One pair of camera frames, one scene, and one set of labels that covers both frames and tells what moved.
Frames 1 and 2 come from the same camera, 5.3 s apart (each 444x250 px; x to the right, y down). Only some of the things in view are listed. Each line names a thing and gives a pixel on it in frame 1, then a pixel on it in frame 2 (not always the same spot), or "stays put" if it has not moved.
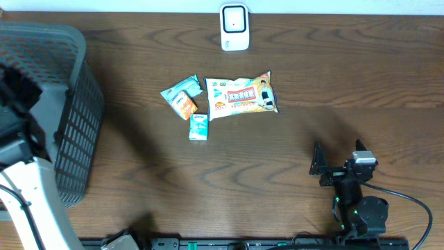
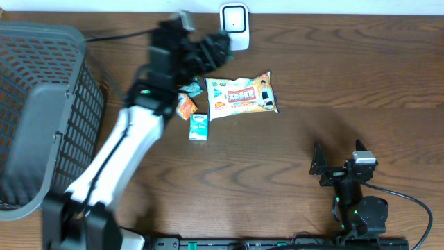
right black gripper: (319, 166) stays put
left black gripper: (17, 87) → (205, 45)
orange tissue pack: (184, 105) stays put
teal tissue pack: (191, 87) stays put
